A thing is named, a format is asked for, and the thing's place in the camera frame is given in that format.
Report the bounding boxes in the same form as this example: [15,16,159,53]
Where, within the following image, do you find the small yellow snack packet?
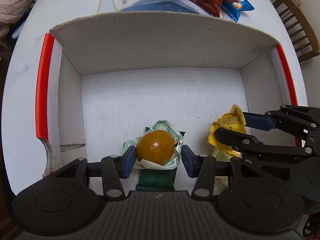
[208,104,247,161]

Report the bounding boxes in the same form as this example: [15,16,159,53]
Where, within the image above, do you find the orange egg yolk pastry packet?
[123,120,185,170]

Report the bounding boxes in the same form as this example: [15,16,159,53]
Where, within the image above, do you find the green snack bar wrapper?
[135,126,178,192]

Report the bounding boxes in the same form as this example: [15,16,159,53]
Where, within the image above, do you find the cream patterned snack packet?
[211,146,241,186]

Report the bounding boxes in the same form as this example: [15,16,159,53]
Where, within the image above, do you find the blue cookie packet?
[221,0,255,22]

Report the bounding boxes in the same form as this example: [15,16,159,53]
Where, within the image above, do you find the white cardboard box red trim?
[35,11,306,175]

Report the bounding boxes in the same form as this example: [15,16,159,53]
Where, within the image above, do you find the wooden chair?
[273,0,319,63]

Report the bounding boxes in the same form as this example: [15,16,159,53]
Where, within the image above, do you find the blue white bag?
[10,0,37,40]

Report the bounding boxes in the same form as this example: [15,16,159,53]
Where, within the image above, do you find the pink puffer jacket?
[1,0,32,40]

